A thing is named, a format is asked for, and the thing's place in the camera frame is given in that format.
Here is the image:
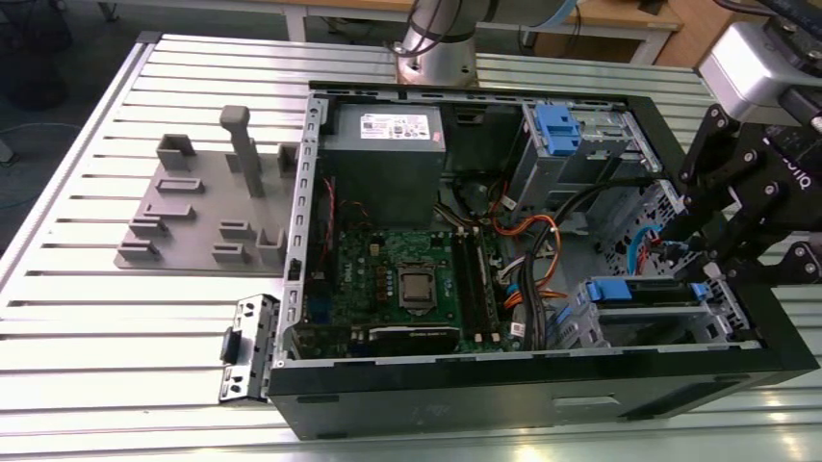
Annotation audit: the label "black cable bundle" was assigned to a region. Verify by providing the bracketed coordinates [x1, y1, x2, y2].
[518, 176, 649, 351]

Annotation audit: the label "wooden desk white frame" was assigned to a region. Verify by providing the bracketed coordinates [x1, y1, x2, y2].
[518, 0, 685, 66]

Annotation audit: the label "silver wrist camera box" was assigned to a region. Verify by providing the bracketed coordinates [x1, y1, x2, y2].
[697, 21, 811, 127]

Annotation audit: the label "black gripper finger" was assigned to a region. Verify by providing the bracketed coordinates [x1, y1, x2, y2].
[672, 211, 822, 291]
[657, 103, 740, 243]

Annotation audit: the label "black open PC case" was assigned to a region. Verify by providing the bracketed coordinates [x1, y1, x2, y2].
[265, 79, 820, 442]

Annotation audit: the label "metal optical drive cage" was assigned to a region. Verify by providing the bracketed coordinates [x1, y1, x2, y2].
[509, 100, 663, 209]

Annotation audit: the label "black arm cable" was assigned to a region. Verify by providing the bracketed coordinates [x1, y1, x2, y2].
[404, 0, 454, 58]

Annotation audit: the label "black RAM stick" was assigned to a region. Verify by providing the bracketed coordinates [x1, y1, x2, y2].
[470, 225, 502, 341]

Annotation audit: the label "wooden cabinet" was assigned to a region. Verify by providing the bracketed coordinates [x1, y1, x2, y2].
[653, 0, 745, 71]

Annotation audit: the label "orange wire bundle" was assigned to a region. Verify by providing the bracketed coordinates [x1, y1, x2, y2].
[490, 214, 567, 310]

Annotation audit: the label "metal disk bay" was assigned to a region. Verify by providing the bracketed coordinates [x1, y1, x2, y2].
[573, 276, 752, 351]

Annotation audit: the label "hard disk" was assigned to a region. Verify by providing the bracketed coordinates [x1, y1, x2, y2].
[580, 276, 712, 310]

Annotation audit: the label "hinged metal slot bracket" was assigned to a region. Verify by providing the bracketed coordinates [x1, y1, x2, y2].
[217, 293, 284, 404]

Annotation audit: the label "black graphics card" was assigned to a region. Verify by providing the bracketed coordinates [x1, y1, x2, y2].
[288, 322, 462, 360]

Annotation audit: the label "silver CPU in socket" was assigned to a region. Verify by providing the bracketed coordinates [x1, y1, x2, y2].
[393, 262, 441, 317]

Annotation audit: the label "blue data wire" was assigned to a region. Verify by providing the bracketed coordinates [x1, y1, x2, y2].
[628, 224, 692, 279]

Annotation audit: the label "green motherboard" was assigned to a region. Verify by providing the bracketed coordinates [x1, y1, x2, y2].
[304, 228, 523, 358]

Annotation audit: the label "thin red wire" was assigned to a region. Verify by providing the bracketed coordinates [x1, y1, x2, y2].
[318, 175, 340, 271]

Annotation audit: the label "grey parts rack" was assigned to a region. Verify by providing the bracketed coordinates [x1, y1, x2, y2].
[113, 104, 302, 279]

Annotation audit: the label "grey power supply unit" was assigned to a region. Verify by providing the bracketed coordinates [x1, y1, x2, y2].
[318, 103, 448, 231]

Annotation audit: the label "black power wire red strands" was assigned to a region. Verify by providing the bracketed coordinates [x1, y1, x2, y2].
[645, 229, 701, 264]

